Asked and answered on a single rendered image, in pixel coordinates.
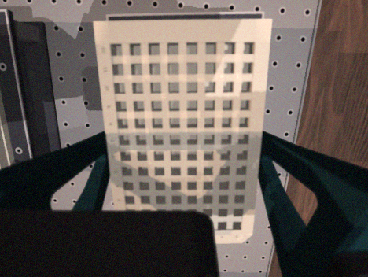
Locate cream rectangular plate with grid of square holes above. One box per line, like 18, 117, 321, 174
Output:
93, 19, 272, 243

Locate grey flat base plate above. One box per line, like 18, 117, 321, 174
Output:
0, 0, 322, 277

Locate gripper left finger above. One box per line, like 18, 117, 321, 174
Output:
0, 131, 110, 210

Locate white multi-well plate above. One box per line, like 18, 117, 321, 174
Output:
0, 90, 15, 169

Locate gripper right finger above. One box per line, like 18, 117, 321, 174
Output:
258, 131, 368, 277

